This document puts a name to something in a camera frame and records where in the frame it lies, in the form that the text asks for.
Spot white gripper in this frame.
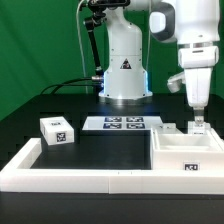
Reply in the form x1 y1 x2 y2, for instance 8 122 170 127
178 46 219 125

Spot white cabinet door panel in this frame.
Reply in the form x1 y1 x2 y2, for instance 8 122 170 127
151 123 181 134

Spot white cabinet body box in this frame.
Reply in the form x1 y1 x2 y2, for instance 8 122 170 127
150 128 224 171

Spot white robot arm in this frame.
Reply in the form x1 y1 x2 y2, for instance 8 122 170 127
100 0 220 124

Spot white marker tag sheet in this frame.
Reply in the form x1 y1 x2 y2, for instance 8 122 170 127
83 116 162 131

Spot small white tagged block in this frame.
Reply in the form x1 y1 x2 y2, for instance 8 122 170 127
40 116 74 145

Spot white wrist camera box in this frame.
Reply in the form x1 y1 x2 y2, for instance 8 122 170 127
167 72 185 93

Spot black cables at base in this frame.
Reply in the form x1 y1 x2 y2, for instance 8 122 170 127
40 77 104 96

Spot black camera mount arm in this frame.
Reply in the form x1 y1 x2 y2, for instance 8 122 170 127
79 0 131 83

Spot grey cable on stand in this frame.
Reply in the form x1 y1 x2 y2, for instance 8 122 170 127
75 0 89 95

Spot white U-shaped border frame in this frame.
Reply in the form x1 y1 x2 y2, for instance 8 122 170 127
0 138 224 195

